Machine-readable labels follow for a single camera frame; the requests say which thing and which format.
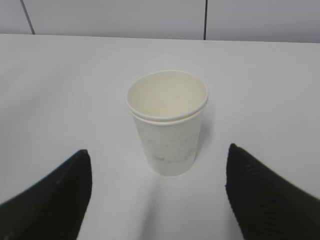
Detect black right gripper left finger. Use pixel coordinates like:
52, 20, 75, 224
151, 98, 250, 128
0, 149, 92, 240

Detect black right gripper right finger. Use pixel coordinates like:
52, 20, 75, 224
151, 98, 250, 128
225, 143, 320, 240

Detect white paper cup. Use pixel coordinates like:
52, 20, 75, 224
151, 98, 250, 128
126, 70, 209, 176

